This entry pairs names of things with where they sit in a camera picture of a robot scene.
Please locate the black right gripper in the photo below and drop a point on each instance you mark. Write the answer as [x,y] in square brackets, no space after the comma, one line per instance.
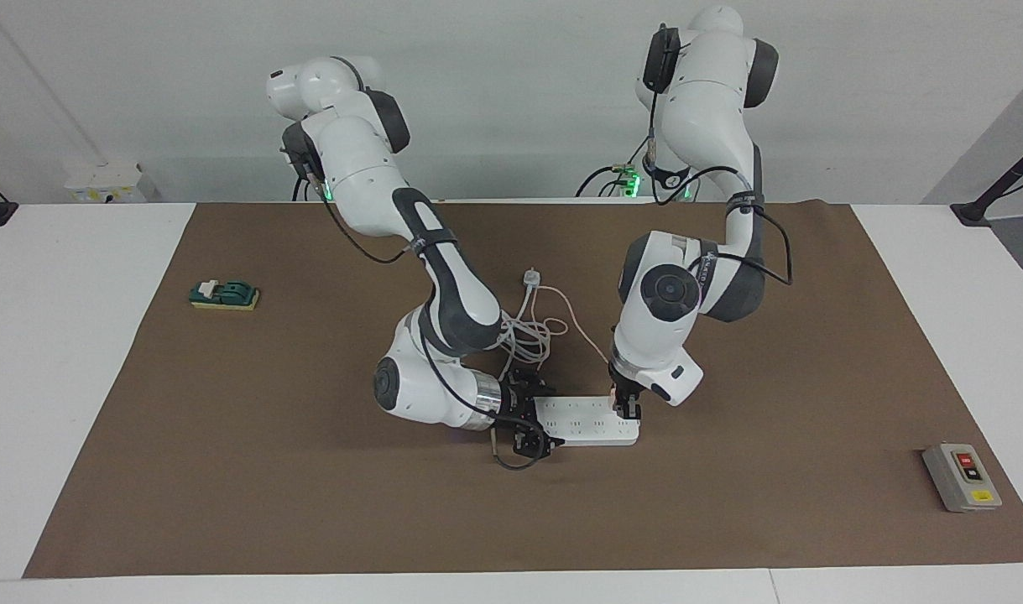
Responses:
[515,411]

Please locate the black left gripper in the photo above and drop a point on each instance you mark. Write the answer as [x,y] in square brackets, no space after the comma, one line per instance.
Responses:
[624,384]

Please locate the white power strip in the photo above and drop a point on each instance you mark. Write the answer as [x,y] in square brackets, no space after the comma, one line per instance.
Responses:
[591,421]

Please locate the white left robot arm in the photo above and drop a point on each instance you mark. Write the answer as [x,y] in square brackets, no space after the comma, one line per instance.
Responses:
[696,109]

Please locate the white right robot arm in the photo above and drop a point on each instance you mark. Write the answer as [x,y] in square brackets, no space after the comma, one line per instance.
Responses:
[368,168]

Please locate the brown table mat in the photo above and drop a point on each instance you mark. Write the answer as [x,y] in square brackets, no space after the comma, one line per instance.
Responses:
[226,436]

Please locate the grey push button box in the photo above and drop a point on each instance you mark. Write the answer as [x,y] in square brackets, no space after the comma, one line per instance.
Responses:
[962,478]

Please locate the green knife switch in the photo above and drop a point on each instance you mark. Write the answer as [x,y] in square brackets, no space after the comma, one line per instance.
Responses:
[224,295]

